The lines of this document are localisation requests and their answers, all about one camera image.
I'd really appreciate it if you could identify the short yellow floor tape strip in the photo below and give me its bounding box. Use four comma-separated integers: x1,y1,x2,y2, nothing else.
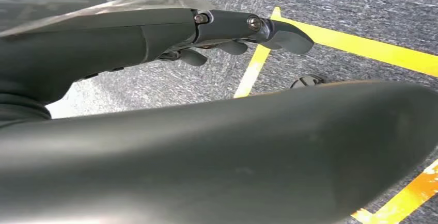
233,44,272,99

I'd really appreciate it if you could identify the black round furniture foot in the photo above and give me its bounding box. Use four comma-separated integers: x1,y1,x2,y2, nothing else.
290,74,325,89

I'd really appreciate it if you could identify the long yellow floor tape strip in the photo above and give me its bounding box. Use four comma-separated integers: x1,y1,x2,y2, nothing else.
270,6,438,78

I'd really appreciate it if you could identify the worn orange-yellow floor tape strip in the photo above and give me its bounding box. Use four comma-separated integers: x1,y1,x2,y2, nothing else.
351,159,438,224

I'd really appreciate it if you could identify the ribbed grey left arm sleeve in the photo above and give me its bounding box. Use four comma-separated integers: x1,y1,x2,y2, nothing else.
0,92,52,130

